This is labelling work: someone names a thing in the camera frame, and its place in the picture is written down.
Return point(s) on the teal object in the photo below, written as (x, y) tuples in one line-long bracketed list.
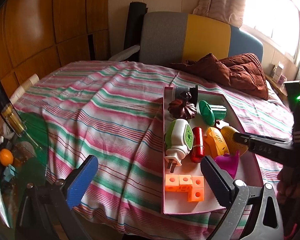
[(10, 173)]

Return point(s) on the stack of paper cups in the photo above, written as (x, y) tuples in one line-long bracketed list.
[(25, 86)]

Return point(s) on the red cylinder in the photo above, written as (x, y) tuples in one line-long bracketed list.
[(198, 145)]

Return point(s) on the yellow patterned cylinder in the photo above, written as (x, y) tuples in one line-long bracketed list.
[(228, 135)]

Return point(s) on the brown pumpkin-shaped lid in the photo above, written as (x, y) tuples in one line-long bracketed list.
[(181, 110)]

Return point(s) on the beige patterned curtain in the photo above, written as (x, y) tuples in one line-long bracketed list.
[(220, 2)]

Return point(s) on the window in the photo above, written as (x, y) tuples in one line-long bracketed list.
[(270, 10)]

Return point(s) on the green and white plug device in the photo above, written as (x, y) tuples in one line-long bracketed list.
[(177, 135)]

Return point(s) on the grey yellow blue headboard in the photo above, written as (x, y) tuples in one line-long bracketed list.
[(205, 37)]

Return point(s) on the green plastic toy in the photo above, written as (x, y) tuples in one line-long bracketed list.
[(207, 112)]

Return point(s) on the magenta plastic toy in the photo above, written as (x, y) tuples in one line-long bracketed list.
[(228, 165)]

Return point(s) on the wooden wardrobe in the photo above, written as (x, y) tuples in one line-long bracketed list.
[(40, 30)]

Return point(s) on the wooden side table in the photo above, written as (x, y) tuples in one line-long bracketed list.
[(280, 90)]

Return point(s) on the striped bedsheet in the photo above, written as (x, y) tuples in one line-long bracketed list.
[(102, 120)]

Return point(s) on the black rolled mat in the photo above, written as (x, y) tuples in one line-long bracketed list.
[(133, 30)]

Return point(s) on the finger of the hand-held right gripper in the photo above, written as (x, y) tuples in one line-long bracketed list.
[(265, 150)]

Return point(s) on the orange cube blocks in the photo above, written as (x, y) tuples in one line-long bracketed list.
[(182, 182)]

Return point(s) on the orange plastic toy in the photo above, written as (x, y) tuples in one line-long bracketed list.
[(215, 140)]

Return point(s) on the orange fruit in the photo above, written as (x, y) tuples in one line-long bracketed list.
[(5, 156)]

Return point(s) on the black ribbed cylinder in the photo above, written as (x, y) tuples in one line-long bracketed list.
[(182, 91)]

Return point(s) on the purple box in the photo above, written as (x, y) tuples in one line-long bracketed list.
[(282, 80)]

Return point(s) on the green glass table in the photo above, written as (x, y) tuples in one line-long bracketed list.
[(37, 135)]

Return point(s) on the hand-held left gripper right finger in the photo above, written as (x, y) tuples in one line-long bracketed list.
[(215, 180)]

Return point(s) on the brown quilt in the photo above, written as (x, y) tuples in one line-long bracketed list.
[(240, 75)]

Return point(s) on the pink-rimmed white tray box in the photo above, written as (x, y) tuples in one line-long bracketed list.
[(180, 206)]

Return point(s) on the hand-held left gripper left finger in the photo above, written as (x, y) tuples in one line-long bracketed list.
[(83, 180)]

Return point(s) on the white pillow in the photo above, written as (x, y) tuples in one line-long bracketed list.
[(272, 92)]

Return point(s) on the person's right hand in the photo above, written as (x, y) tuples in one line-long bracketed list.
[(290, 182)]

